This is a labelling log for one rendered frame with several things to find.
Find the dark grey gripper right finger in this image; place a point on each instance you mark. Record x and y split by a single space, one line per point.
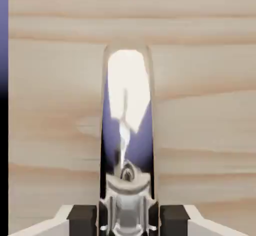
176 220

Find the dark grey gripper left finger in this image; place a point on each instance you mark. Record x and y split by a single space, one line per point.
80 220

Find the light wood cabinet door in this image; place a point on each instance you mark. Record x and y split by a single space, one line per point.
200 79

